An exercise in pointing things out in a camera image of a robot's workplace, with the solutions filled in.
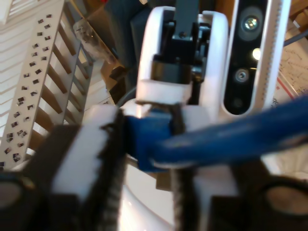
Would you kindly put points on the white card red stripe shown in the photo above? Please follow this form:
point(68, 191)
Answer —
point(279, 96)

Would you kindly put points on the gripper camera bar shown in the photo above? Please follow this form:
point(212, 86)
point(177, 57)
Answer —
point(243, 72)

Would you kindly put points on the white perforated shelf rack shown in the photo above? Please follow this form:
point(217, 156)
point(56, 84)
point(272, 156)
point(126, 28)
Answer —
point(29, 79)

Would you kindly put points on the clear plastic tube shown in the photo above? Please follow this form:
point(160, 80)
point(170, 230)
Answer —
point(93, 43)

